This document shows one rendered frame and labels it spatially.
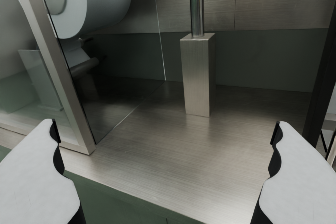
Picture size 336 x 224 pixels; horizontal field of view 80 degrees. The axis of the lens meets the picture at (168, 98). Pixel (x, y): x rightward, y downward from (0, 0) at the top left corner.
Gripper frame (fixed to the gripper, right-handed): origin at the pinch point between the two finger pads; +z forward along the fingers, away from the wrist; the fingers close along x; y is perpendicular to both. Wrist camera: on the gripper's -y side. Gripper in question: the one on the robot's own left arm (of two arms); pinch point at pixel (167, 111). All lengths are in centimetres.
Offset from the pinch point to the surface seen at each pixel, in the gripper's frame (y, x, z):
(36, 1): -4.5, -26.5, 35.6
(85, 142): 32, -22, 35
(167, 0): -4, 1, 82
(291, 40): 7, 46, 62
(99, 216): 61, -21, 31
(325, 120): 13.7, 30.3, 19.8
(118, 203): 47, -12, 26
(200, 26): 2, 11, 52
